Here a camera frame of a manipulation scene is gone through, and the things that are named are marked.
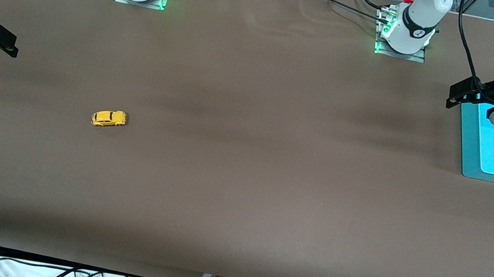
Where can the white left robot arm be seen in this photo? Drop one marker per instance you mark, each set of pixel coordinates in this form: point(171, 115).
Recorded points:
point(418, 16)

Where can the yellow toy beetle car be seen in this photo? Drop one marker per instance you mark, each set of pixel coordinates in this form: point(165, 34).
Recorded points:
point(108, 118)

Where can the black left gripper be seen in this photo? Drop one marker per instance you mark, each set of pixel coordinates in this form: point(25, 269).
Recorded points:
point(488, 89)

